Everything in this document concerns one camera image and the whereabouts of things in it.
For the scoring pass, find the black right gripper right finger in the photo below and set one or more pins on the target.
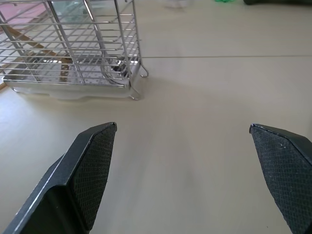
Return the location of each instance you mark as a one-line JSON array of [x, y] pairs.
[[280, 168]]

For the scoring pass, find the wooden chopstick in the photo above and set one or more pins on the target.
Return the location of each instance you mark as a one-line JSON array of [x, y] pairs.
[[36, 45]]

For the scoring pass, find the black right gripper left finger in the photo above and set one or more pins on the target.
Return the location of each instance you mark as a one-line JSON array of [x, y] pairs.
[[73, 180]]

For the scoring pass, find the steel spoon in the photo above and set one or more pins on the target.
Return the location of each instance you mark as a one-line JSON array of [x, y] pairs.
[[114, 70]]

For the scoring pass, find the green object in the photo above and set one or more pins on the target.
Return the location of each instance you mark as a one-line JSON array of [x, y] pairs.
[[224, 1]]

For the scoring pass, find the white plastic drip tray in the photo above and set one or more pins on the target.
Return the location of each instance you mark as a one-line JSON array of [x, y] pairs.
[[68, 90]]

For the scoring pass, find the black object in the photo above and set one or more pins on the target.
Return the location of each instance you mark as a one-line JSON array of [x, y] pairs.
[[278, 2]]

